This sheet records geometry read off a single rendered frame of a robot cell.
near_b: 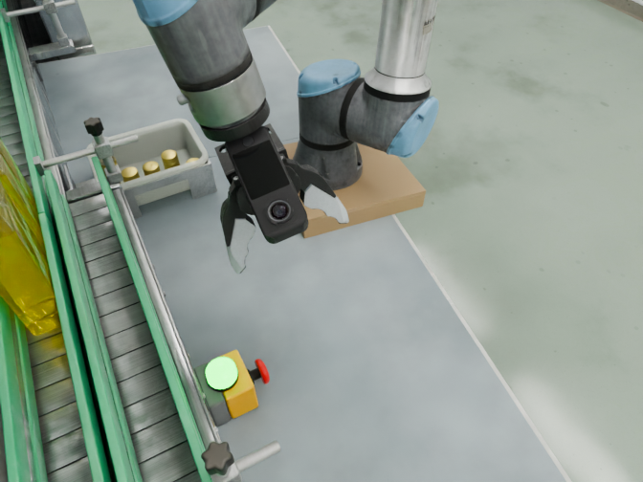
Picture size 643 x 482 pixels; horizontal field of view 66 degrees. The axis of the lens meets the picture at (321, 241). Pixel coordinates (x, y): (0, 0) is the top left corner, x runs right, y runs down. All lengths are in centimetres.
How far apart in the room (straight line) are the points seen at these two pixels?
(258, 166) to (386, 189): 58
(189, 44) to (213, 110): 6
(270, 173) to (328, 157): 52
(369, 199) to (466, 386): 40
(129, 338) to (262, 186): 36
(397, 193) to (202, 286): 43
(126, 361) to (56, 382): 9
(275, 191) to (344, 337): 44
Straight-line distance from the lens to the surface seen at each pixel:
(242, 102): 47
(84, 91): 155
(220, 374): 72
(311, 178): 55
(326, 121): 94
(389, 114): 87
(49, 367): 77
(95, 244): 89
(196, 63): 45
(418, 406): 81
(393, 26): 84
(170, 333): 74
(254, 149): 49
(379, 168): 109
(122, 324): 77
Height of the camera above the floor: 149
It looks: 48 degrees down
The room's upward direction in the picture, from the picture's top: straight up
